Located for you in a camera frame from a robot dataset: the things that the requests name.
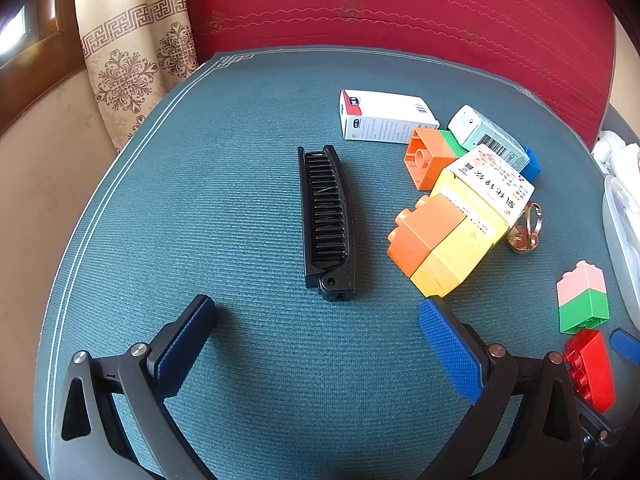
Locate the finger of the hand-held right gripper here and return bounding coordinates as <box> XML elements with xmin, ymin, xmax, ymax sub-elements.
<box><xmin>611</xmin><ymin>328</ymin><xmax>640</xmax><ymax>367</ymax></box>

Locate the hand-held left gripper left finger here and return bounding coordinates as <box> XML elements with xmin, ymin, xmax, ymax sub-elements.
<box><xmin>49</xmin><ymin>294</ymin><xmax>218</xmax><ymax>480</ymax></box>

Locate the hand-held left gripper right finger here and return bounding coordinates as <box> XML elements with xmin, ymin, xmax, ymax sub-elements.
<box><xmin>418</xmin><ymin>296</ymin><xmax>617</xmax><ymax>480</ymax></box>

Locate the red toy block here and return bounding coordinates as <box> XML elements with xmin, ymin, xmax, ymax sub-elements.
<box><xmin>562</xmin><ymin>328</ymin><xmax>617</xmax><ymax>414</ymax></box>

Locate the pink and green toy block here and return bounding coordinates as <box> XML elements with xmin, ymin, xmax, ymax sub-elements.
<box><xmin>556</xmin><ymin>260</ymin><xmax>610</xmax><ymax>335</ymax></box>

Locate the clear plastic container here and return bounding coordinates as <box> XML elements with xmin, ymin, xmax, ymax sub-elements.
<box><xmin>601</xmin><ymin>175</ymin><xmax>640</xmax><ymax>328</ymax></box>

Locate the orange and yellow toy block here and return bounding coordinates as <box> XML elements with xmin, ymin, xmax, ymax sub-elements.
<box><xmin>386</xmin><ymin>194</ymin><xmax>501</xmax><ymax>298</ymax></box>

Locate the yellow and white carton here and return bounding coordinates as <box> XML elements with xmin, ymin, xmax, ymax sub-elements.
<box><xmin>429</xmin><ymin>144</ymin><xmax>536</xmax><ymax>250</ymax></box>

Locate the black folding comb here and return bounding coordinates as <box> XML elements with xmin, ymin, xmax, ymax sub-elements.
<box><xmin>297</xmin><ymin>145</ymin><xmax>357</xmax><ymax>303</ymax></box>

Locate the orange and green toy block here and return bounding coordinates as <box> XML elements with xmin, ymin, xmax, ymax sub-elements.
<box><xmin>404</xmin><ymin>127</ymin><xmax>469</xmax><ymax>192</ymax></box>

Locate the pale green small box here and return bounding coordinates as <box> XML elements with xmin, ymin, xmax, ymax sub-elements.
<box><xmin>446</xmin><ymin>105</ymin><xmax>531</xmax><ymax>173</ymax></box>

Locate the white box with red stripe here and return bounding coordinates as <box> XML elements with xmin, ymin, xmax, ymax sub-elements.
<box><xmin>339</xmin><ymin>89</ymin><xmax>441</xmax><ymax>145</ymax></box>

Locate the teal cloth-covered desktop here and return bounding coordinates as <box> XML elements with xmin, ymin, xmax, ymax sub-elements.
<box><xmin>32</xmin><ymin>47</ymin><xmax>640</xmax><ymax>480</ymax></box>

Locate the white bedding pile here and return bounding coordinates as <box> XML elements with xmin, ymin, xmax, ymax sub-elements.
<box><xmin>591</xmin><ymin>130</ymin><xmax>640</xmax><ymax>187</ymax></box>

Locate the blue toy block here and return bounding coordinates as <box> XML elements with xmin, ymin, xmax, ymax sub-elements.
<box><xmin>520</xmin><ymin>146</ymin><xmax>542</xmax><ymax>183</ymax></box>

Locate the beige patterned curtain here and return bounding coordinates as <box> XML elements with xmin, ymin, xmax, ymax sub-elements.
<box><xmin>72</xmin><ymin>0</ymin><xmax>201</xmax><ymax>154</ymax></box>

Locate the red stitched quilt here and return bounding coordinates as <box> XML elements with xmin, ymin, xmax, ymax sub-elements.
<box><xmin>180</xmin><ymin>0</ymin><xmax>616</xmax><ymax>137</ymax></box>

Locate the gold key ring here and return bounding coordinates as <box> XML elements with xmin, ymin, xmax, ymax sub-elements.
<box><xmin>507</xmin><ymin>201</ymin><xmax>544</xmax><ymax>254</ymax></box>

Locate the brown wooden window frame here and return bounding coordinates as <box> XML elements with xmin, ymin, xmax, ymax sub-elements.
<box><xmin>0</xmin><ymin>0</ymin><xmax>87</xmax><ymax>136</ymax></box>

